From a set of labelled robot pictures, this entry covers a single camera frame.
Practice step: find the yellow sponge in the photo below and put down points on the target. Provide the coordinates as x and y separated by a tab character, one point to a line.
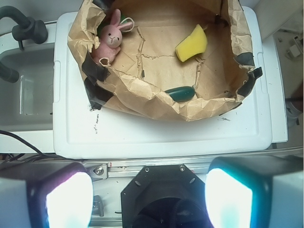
193	44

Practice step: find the pink plush bunny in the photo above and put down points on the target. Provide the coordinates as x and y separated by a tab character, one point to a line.
110	38

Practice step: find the crumpled brown paper bag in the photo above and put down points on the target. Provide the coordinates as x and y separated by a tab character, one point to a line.
147	65

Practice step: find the aluminium rail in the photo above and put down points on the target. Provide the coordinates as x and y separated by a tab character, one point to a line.
197	164

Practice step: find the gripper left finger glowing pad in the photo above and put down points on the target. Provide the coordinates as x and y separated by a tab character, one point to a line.
47	194

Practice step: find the grey sink basin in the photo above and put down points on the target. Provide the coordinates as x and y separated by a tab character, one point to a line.
26	105

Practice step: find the dark green sponge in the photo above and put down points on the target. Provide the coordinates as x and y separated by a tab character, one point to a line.
181	94

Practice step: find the black octagonal mount plate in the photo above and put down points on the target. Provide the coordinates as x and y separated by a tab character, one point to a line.
164	197

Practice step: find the white plastic bin lid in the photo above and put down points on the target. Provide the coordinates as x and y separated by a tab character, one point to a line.
82	133

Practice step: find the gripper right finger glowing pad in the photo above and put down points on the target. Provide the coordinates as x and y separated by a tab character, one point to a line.
259	191

